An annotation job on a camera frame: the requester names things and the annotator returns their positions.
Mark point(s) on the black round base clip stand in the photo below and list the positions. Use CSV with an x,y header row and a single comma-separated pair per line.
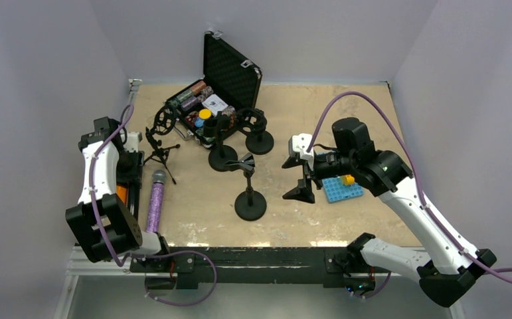
x,y
220,154

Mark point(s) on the blue lego baseplate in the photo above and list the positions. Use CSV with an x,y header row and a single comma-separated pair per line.
x,y
335,191

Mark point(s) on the orange lego brick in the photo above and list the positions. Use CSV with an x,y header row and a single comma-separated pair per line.
x,y
347,179

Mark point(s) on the black shock mount round stand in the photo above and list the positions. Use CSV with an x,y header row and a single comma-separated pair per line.
x,y
252,123

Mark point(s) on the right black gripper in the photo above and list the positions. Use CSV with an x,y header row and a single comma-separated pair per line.
x,y
303,191

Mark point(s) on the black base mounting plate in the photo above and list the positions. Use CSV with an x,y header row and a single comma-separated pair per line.
x,y
330,267

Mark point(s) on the purple glitter microphone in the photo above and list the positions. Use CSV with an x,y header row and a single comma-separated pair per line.
x,y
159,178

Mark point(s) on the orange microphone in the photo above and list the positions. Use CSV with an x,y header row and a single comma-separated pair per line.
x,y
122,193

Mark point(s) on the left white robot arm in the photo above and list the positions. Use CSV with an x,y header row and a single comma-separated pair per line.
x,y
104,220

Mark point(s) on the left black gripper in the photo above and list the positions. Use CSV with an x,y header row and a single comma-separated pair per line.
x,y
134,173

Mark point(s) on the black poker chip case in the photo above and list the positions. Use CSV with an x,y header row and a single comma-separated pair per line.
x,y
234,78

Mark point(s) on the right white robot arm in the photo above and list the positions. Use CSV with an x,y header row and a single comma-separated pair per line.
x,y
445,267

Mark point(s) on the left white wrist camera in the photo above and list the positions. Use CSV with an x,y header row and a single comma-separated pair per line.
x,y
132,142

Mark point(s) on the black tripod shock mount stand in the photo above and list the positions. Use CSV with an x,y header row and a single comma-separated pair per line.
x,y
161,136

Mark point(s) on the white card deck box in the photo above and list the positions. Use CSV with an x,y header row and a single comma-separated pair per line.
x,y
215,104

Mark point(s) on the black microphone silver grille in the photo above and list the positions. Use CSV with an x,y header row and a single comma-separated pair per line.
x,y
135,176

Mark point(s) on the yellow round chip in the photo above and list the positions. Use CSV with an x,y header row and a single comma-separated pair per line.
x,y
205,114

